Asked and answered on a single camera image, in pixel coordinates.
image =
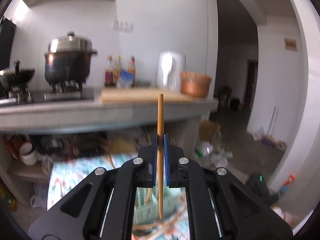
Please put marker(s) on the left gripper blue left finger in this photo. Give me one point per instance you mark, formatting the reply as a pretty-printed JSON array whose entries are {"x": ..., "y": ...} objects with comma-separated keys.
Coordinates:
[{"x": 154, "y": 167}]

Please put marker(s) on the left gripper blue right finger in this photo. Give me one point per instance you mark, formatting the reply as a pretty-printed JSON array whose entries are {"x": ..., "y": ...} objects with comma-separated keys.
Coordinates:
[{"x": 167, "y": 158}]

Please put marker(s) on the wooden chopstick two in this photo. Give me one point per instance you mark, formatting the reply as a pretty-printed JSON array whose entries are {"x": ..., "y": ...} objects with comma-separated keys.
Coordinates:
[{"x": 160, "y": 154}]

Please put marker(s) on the wooden chopstick one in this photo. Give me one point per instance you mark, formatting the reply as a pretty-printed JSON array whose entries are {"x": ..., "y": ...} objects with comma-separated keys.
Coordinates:
[{"x": 148, "y": 194}]

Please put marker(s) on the cardboard box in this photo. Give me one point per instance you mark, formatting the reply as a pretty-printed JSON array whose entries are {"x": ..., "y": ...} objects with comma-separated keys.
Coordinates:
[{"x": 208, "y": 130}]

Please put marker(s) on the green plastic utensil holder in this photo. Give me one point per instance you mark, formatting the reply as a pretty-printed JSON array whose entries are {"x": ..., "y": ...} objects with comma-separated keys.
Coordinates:
[{"x": 174, "y": 200}]

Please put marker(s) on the wooden cutting board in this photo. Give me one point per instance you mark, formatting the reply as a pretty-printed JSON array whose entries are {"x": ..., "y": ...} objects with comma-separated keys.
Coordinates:
[{"x": 142, "y": 95}]

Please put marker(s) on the white electric kettle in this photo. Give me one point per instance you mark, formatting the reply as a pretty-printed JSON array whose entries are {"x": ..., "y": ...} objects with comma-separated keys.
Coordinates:
[{"x": 171, "y": 64}]

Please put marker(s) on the sauce bottle red cap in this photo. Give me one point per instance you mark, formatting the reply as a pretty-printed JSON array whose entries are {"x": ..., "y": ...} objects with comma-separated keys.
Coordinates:
[{"x": 132, "y": 68}]

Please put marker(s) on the floral blue quilt cloth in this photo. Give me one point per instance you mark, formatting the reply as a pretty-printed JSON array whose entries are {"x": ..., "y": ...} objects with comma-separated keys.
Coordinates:
[{"x": 66, "y": 175}]

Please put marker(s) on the stacked white bowls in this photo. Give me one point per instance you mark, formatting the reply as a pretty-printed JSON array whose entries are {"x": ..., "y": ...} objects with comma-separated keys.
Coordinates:
[{"x": 28, "y": 153}]

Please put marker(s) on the black stock pot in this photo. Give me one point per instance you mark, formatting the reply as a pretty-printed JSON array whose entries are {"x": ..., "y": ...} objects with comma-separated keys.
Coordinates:
[{"x": 68, "y": 59}]

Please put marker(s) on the black wok pan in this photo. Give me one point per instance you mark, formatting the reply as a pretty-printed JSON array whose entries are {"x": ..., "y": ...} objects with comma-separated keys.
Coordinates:
[{"x": 17, "y": 77}]

